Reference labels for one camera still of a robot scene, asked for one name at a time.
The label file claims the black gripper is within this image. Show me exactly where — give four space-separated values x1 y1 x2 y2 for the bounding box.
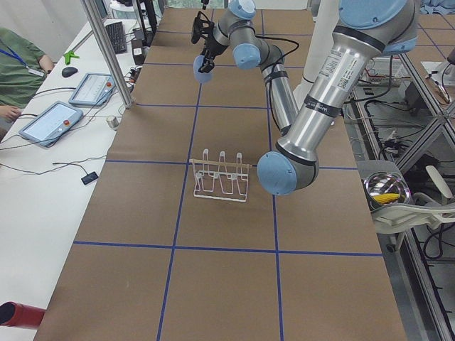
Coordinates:
198 36 228 73

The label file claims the light blue plastic cup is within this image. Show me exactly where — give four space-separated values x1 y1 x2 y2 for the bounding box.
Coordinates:
193 56 213 84

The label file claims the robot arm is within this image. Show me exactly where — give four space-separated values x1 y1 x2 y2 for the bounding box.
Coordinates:
257 1 419 195
191 1 299 135

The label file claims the black keyboard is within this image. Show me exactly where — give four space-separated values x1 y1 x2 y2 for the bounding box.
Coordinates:
105 22 127 54

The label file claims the small silver cylinder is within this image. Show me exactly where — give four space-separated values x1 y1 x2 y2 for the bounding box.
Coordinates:
106 115 119 131

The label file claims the far teach pendant tablet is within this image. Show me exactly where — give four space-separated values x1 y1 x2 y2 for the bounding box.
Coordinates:
68 73 115 107

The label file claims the teach pendant tablet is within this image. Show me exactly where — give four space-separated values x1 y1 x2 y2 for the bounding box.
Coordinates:
18 101 83 147
68 73 115 107

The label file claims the green plastic clip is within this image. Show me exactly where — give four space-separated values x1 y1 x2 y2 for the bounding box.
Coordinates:
64 50 80 65

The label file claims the black computer mouse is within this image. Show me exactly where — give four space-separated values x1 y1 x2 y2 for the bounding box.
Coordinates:
61 66 78 78

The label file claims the small black sensor box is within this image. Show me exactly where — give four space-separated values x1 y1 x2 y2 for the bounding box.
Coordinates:
81 172 98 185

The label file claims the near teach pendant tablet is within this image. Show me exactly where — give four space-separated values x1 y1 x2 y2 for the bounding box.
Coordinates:
18 101 83 147

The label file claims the person in green shirt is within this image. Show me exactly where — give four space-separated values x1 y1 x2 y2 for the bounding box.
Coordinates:
1 28 54 122

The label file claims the steel bowl with corn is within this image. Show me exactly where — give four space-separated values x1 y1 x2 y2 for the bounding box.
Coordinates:
363 171 412 211

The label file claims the white office chair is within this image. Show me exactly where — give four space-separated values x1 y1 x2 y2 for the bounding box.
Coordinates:
357 160 454 251

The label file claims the red cylinder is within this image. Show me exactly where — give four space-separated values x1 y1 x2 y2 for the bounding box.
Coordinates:
1 302 46 330

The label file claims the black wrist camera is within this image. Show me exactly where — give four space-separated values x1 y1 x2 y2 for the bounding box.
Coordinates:
191 11 215 44

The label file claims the white wire cup holder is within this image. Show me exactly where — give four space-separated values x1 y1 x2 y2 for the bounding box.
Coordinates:
190 148 252 202

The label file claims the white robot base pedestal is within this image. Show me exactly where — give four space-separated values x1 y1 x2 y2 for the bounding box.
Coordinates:
301 0 339 88

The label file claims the aluminium frame post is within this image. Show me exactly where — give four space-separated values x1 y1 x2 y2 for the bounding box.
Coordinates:
81 0 133 109

